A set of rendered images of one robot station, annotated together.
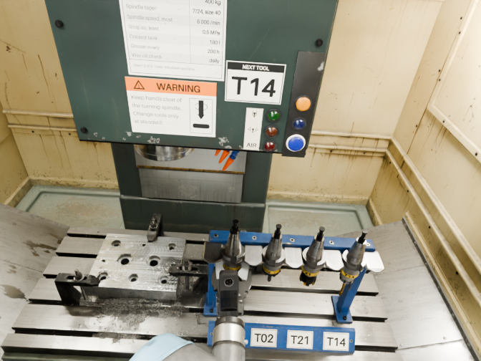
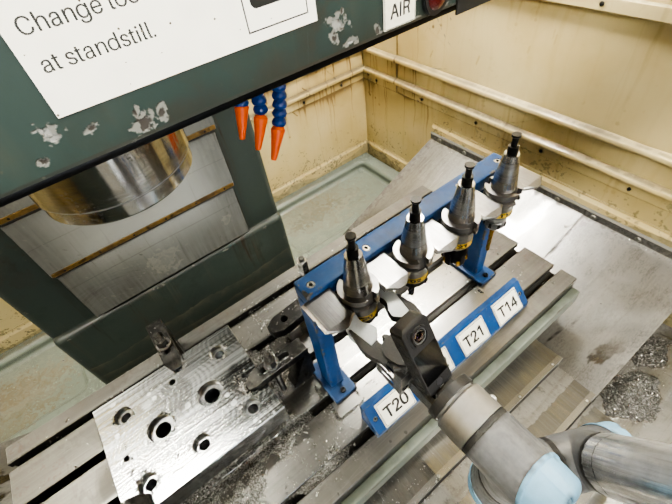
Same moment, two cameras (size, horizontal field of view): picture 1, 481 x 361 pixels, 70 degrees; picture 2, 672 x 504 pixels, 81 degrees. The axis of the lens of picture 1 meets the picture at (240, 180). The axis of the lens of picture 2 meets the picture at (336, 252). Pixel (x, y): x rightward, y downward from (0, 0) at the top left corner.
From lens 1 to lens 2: 46 cm
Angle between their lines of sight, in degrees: 24
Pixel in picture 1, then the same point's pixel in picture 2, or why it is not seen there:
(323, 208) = (328, 181)
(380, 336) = (530, 266)
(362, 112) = not seen: hidden behind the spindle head
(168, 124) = (173, 27)
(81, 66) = not seen: outside the picture
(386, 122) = not seen: hidden behind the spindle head
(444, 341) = (567, 229)
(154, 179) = (99, 277)
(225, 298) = (425, 363)
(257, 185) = (256, 192)
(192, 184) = (165, 247)
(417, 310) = (520, 218)
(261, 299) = (384, 326)
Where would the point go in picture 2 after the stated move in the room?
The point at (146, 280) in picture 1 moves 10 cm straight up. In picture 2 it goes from (226, 429) to (206, 407)
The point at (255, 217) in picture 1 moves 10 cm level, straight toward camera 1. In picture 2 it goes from (275, 238) to (289, 256)
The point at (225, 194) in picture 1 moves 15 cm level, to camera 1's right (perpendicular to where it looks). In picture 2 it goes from (222, 231) to (268, 207)
